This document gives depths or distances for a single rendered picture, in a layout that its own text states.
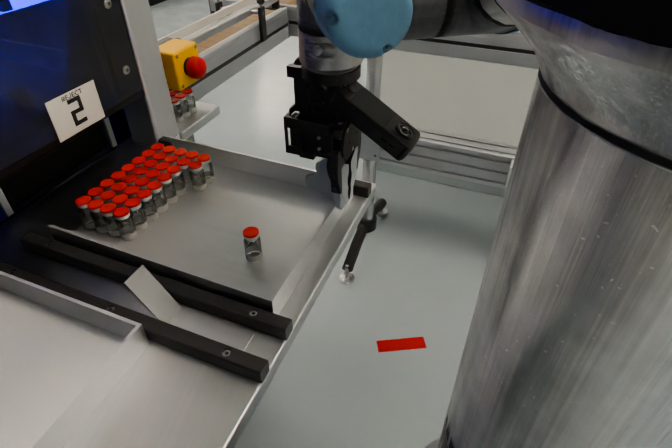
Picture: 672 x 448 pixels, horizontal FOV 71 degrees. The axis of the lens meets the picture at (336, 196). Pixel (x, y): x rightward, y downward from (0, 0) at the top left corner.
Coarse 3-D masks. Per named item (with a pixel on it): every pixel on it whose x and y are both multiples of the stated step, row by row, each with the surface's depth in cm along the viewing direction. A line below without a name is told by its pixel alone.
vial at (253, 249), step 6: (258, 234) 60; (246, 240) 60; (252, 240) 60; (258, 240) 60; (246, 246) 60; (252, 246) 60; (258, 246) 61; (246, 252) 61; (252, 252) 61; (258, 252) 61; (246, 258) 62; (252, 258) 61; (258, 258) 62
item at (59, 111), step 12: (84, 84) 67; (60, 96) 64; (72, 96) 66; (84, 96) 67; (96, 96) 69; (48, 108) 63; (60, 108) 64; (72, 108) 66; (84, 108) 68; (96, 108) 70; (60, 120) 65; (72, 120) 66; (96, 120) 70; (60, 132) 65; (72, 132) 67
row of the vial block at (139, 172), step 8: (160, 152) 75; (168, 152) 76; (152, 160) 73; (160, 160) 74; (136, 168) 72; (144, 168) 72; (152, 168) 73; (128, 176) 70; (136, 176) 70; (144, 176) 71; (120, 184) 68; (128, 184) 69; (104, 192) 67; (112, 192) 67; (120, 192) 68; (96, 200) 65; (104, 200) 66; (96, 208) 64; (96, 216) 65; (96, 224) 65; (104, 224) 66; (104, 232) 66
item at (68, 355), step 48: (0, 288) 58; (0, 336) 53; (48, 336) 53; (96, 336) 53; (144, 336) 51; (0, 384) 48; (48, 384) 48; (96, 384) 45; (0, 432) 44; (48, 432) 41
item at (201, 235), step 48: (192, 144) 80; (192, 192) 74; (240, 192) 74; (288, 192) 74; (96, 240) 60; (144, 240) 65; (192, 240) 65; (240, 240) 65; (288, 240) 65; (240, 288) 54; (288, 288) 56
